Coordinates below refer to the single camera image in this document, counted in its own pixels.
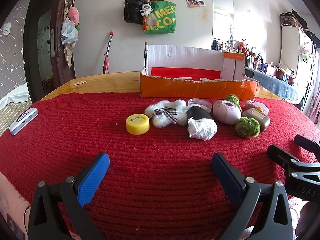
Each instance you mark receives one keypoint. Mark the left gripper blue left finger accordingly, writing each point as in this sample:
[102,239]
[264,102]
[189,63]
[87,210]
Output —
[46,220]

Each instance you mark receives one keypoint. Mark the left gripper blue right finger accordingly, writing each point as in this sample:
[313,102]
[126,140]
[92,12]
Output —
[274,218]

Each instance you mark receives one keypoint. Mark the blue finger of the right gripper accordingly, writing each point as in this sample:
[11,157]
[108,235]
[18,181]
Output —
[309,145]
[285,160]

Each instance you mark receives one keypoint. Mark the green fuzzy ball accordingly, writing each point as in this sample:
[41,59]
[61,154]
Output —
[234,99]
[247,127]

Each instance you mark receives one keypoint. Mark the pink and yellow small toy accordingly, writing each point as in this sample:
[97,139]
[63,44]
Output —
[250,104]

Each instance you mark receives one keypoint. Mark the clear round plastic lid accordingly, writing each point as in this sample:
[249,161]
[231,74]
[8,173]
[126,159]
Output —
[206,105]

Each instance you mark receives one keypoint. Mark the white fluffy scrunchie with bow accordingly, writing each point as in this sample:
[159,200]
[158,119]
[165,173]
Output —
[165,113]

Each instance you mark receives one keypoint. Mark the yellow round tin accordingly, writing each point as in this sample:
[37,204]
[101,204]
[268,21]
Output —
[137,124]

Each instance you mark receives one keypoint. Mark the blue covered side table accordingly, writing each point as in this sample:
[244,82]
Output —
[280,88]

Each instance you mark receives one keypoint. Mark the white wardrobe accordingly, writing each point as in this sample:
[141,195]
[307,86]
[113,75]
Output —
[300,56]

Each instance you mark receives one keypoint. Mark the white grey rectangular device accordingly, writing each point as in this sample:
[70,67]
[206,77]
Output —
[23,120]

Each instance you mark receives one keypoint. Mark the red knitted table cloth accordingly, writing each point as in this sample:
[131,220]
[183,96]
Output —
[160,185]

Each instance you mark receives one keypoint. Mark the orange white cardboard box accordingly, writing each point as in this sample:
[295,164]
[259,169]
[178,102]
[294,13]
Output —
[186,72]

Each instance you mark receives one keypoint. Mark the small beige tag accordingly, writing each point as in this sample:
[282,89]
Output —
[80,83]

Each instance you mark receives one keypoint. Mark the mop with orange tip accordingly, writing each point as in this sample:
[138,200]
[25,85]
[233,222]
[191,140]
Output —
[106,66]

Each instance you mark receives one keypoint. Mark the green tote bag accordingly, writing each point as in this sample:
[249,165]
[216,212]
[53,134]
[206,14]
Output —
[162,20]

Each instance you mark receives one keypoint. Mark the plastic bag on door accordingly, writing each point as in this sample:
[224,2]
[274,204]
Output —
[69,33]

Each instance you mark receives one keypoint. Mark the pink plush toy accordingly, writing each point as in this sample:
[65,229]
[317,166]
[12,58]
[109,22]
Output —
[73,15]

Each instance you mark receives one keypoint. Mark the black backpack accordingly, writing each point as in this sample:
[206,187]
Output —
[132,12]

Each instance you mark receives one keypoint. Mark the dark wooden door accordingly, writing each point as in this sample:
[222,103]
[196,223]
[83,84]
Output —
[62,73]

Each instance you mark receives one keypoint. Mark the wall mirror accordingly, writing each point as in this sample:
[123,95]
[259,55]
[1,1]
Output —
[223,24]

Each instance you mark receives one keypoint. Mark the white plush keychain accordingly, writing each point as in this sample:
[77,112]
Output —
[146,10]

